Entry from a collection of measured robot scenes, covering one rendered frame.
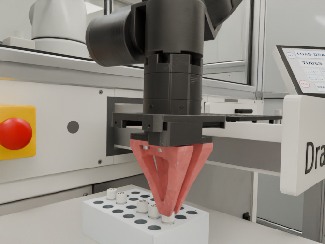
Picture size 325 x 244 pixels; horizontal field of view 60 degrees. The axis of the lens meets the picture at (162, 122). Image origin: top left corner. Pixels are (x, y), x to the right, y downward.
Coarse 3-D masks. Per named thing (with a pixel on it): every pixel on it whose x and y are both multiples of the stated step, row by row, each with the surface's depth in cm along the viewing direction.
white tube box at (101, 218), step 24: (144, 192) 38; (96, 216) 31; (120, 216) 29; (144, 216) 29; (192, 216) 30; (96, 240) 31; (120, 240) 28; (144, 240) 26; (168, 240) 26; (192, 240) 29
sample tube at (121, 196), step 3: (120, 192) 34; (123, 192) 34; (117, 195) 33; (120, 195) 33; (123, 195) 33; (126, 195) 33; (117, 198) 33; (120, 198) 33; (123, 198) 33; (126, 198) 33; (117, 201) 33; (120, 201) 33; (123, 201) 33; (120, 204) 33
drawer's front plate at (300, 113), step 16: (288, 96) 31; (304, 96) 30; (288, 112) 30; (304, 112) 31; (320, 112) 36; (288, 128) 30; (304, 128) 31; (320, 128) 36; (288, 144) 30; (304, 144) 31; (320, 144) 36; (288, 160) 30; (304, 160) 32; (288, 176) 30; (304, 176) 32; (320, 176) 37; (288, 192) 31
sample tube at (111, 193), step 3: (108, 189) 35; (111, 189) 35; (114, 189) 35; (108, 192) 34; (111, 192) 34; (114, 192) 34; (108, 195) 34; (111, 195) 34; (114, 195) 34; (108, 198) 35; (111, 198) 34; (114, 198) 35
